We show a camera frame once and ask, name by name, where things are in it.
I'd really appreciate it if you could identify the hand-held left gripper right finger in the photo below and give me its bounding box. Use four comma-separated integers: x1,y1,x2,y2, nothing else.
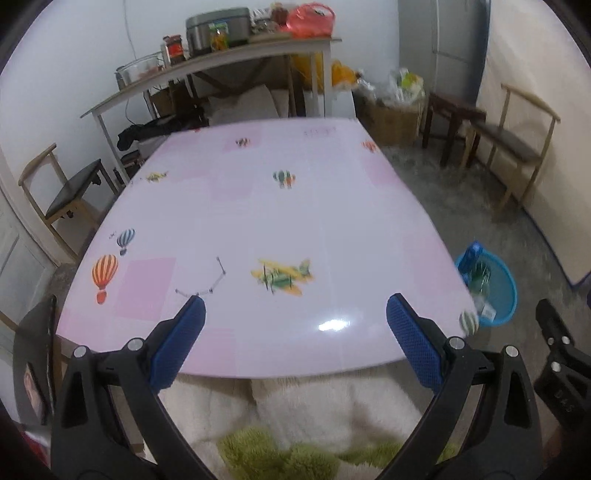
376,293,543,480

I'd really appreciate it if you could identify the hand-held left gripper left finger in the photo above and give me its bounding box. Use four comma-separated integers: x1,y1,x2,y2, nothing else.
51,295,218,480

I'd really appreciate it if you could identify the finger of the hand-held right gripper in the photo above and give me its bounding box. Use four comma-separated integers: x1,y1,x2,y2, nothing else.
534,298,577,352

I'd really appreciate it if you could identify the blue plastic basin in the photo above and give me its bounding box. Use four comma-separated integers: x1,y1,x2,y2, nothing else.
455,242,520,329

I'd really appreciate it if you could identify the pink printed tablecloth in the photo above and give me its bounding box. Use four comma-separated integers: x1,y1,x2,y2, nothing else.
55,117,481,380

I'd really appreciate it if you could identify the wooden chair with black seat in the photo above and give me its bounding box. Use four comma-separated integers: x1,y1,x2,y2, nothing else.
462,83,561,219
18,143,122,265

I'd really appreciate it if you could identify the white mattress with blue edge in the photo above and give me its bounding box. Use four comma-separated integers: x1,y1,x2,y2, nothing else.
478,0,591,289

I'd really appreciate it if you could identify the black cloth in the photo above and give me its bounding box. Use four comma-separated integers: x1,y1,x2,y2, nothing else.
117,114,209,151

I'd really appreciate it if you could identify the cardboard box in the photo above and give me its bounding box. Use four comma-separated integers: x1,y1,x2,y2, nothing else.
362,99,426,147

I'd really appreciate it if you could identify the dark wooden stool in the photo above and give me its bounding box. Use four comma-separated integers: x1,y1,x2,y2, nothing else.
421,91,486,168

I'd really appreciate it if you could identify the white bedding bundle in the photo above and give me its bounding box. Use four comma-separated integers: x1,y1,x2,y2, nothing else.
207,85,289,126

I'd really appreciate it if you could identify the glass pot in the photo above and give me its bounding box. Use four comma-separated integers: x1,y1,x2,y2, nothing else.
115,53,165,90

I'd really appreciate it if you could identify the white side table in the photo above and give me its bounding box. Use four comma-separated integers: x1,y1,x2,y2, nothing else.
81,36,343,188

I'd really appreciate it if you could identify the yellow plastic bag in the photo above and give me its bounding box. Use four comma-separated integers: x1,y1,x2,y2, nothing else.
330,60,366,89

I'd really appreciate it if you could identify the grey refrigerator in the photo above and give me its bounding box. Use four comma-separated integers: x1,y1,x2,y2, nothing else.
398,0,489,109

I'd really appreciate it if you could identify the grey rice cooker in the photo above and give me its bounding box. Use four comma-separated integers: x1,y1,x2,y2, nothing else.
185,7,252,57

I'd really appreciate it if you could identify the red plastic bag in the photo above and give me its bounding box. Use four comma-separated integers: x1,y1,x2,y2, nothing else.
286,2,336,38

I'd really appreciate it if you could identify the white wall cable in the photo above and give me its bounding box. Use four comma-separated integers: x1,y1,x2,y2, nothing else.
123,0,139,62

